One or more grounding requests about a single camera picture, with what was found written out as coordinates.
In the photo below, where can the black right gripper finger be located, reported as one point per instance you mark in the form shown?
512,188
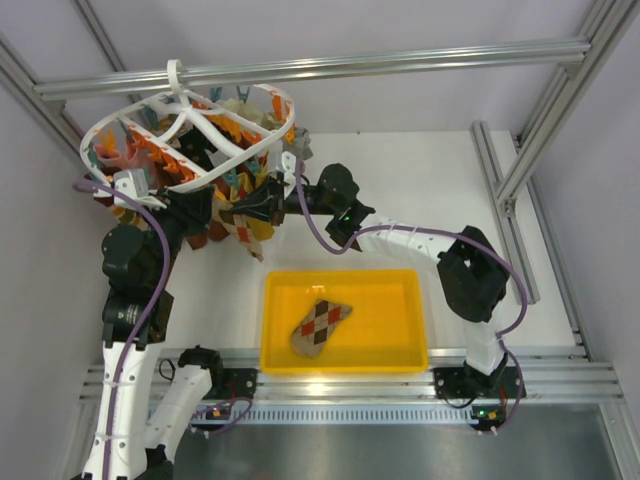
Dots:
258,211
260,195

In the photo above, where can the grey sock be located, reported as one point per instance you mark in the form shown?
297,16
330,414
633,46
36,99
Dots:
301,144

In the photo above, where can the black striped hanging sock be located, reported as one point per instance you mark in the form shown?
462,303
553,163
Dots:
197,148

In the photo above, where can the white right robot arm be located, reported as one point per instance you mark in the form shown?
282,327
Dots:
471,275

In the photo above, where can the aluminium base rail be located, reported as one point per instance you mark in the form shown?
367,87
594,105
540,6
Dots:
562,375

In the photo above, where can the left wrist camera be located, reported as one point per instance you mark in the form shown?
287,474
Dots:
132,183

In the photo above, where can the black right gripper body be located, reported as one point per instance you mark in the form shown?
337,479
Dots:
283,206

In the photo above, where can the argyle beige sock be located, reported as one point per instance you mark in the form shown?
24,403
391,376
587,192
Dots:
235,225
311,335

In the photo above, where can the brown hanging sock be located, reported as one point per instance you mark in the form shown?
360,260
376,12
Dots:
215,233

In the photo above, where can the pink hanging sock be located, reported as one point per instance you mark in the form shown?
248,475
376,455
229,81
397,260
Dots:
117,160

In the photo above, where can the aluminium top crossbar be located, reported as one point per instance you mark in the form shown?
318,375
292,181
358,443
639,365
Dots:
569,50

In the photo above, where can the mustard yellow sock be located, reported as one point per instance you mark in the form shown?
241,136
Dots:
262,231

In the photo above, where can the cream hanging sock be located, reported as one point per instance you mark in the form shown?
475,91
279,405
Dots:
252,113

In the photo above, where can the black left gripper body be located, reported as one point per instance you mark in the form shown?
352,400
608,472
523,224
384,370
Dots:
184,216

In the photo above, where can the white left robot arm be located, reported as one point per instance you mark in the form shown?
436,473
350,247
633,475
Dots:
131,440

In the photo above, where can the white round sock hanger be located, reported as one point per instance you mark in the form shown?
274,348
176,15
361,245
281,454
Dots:
154,124

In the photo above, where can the yellow plastic bin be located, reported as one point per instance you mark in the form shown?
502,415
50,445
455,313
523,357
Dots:
385,332

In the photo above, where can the aluminium right frame post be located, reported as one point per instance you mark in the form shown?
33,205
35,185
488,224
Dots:
602,27

